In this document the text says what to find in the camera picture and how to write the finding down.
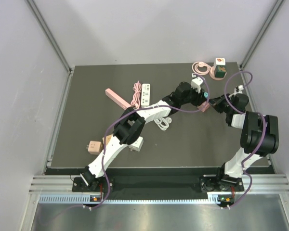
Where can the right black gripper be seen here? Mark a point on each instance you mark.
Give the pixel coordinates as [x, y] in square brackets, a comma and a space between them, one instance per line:
[217, 101]

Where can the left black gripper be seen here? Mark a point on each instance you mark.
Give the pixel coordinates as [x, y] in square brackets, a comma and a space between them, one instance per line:
[200, 97]

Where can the pink cube socket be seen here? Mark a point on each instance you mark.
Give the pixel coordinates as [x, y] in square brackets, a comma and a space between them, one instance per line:
[204, 106]

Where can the pink round socket base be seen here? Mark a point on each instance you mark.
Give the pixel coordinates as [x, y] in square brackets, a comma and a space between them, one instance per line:
[212, 74]

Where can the green cube adapter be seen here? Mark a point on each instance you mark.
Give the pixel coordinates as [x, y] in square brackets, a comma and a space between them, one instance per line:
[219, 73]

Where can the white power strip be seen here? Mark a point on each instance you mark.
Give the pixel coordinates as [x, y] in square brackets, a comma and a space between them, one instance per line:
[145, 95]

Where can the white cube adapter with picture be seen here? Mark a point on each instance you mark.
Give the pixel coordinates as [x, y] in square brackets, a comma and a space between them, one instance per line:
[219, 64]

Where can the pink power strip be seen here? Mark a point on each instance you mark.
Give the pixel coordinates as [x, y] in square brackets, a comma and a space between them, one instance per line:
[117, 99]

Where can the white cube adapter plug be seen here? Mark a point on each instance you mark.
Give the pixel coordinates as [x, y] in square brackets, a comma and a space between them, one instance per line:
[136, 146]

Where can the orange cube adapter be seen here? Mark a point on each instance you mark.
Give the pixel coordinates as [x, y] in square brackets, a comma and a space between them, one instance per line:
[106, 139]

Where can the pink deer cube adapter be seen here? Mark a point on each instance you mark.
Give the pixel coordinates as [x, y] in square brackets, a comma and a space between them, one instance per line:
[95, 147]

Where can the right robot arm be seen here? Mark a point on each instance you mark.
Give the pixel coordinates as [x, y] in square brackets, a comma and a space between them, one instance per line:
[259, 137]

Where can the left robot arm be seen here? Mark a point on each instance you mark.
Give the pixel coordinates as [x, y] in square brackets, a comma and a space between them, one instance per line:
[128, 128]

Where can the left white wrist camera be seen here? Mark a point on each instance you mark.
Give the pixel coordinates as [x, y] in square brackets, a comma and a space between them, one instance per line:
[196, 82]

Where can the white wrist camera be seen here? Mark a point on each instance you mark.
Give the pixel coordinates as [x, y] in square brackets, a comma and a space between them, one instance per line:
[238, 89]
[196, 82]

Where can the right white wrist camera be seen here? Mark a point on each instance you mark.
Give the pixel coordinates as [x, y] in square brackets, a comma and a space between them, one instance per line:
[238, 89]

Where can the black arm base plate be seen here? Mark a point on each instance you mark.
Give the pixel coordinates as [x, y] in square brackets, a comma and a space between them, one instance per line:
[193, 183]

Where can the aluminium frame rail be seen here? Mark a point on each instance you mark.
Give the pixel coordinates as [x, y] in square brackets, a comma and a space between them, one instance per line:
[261, 184]

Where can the white slotted cable duct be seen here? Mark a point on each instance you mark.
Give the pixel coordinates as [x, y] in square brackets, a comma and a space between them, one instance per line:
[93, 199]

